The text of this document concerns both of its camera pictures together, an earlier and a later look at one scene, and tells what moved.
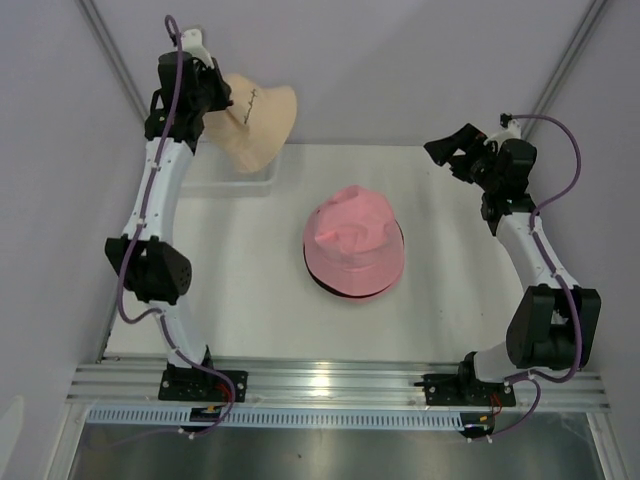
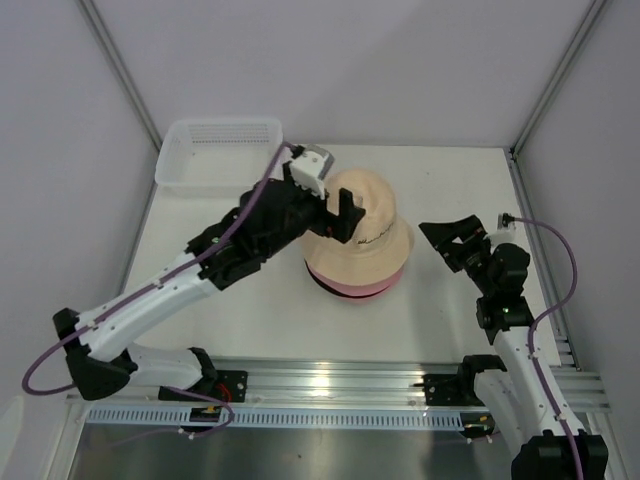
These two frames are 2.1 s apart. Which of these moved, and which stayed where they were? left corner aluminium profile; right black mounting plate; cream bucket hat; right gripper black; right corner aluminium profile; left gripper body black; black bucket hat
Moved: right gripper black; cream bucket hat; left gripper body black
Stayed: left corner aluminium profile; right black mounting plate; black bucket hat; right corner aluminium profile
